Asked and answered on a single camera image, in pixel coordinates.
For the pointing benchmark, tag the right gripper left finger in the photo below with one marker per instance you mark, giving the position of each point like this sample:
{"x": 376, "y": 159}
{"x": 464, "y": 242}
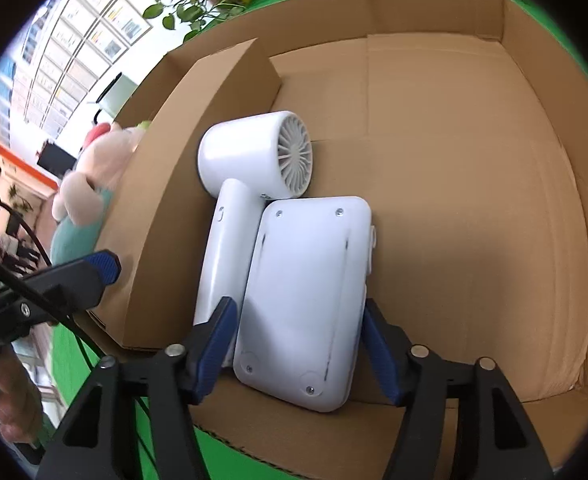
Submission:
{"x": 98, "y": 436}

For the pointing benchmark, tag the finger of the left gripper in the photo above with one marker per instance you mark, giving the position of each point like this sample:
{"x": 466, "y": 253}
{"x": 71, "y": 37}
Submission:
{"x": 77, "y": 285}

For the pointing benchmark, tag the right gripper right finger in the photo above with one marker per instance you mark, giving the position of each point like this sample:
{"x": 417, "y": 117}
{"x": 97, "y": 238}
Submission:
{"x": 494, "y": 436}

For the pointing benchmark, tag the pink pig plush toy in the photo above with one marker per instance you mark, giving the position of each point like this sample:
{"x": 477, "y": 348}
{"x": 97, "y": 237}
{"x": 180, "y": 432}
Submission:
{"x": 80, "y": 206}

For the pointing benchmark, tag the white device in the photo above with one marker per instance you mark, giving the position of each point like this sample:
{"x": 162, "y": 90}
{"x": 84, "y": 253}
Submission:
{"x": 302, "y": 312}

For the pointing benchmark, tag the white hair dryer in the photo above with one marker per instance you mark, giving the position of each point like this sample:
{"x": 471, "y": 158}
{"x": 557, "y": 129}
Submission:
{"x": 245, "y": 163}

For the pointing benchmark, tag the person's left hand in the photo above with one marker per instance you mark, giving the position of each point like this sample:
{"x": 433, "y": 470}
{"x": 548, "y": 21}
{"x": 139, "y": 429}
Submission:
{"x": 20, "y": 401}

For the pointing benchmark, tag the white canister black lid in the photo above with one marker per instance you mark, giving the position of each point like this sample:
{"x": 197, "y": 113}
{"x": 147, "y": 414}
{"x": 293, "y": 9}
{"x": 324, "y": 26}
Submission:
{"x": 114, "y": 96}

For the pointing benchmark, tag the brown cardboard box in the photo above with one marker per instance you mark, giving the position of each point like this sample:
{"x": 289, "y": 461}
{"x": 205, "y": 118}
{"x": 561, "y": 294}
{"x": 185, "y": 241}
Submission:
{"x": 464, "y": 125}

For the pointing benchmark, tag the framed wall posters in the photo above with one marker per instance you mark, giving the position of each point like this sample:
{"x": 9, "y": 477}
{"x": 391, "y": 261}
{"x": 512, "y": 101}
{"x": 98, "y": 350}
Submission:
{"x": 60, "y": 55}

